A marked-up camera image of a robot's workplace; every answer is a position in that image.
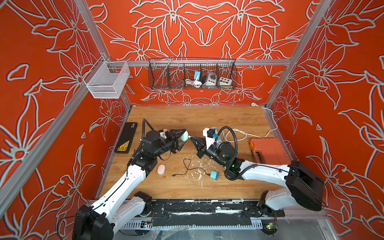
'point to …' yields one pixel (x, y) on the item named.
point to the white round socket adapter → (211, 78)
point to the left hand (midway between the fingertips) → (188, 133)
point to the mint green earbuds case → (184, 136)
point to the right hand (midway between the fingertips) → (187, 139)
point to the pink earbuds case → (161, 169)
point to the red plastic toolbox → (269, 151)
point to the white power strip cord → (253, 104)
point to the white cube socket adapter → (223, 81)
